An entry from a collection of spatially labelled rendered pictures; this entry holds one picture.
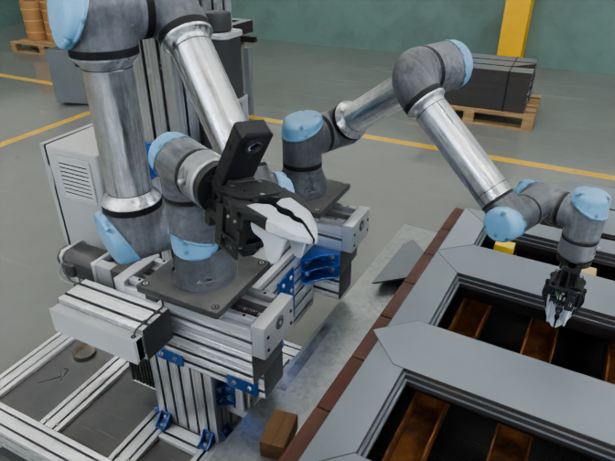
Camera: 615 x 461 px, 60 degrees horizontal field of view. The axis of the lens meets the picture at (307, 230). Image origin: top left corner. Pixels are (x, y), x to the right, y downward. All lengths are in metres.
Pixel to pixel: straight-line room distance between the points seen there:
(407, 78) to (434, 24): 7.24
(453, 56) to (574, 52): 6.95
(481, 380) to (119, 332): 0.82
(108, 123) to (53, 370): 1.54
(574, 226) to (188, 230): 0.80
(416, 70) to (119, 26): 0.62
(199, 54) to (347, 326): 0.98
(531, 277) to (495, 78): 4.03
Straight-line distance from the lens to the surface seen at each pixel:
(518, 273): 1.70
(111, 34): 0.97
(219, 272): 1.20
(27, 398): 2.34
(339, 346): 1.60
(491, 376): 1.33
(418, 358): 1.33
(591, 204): 1.23
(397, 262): 1.89
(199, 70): 0.96
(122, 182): 1.06
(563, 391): 1.36
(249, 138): 0.64
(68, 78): 6.45
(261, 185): 0.67
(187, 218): 0.82
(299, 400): 1.45
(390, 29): 8.67
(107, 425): 2.13
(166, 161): 0.80
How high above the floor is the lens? 1.75
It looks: 30 degrees down
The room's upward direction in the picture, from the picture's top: straight up
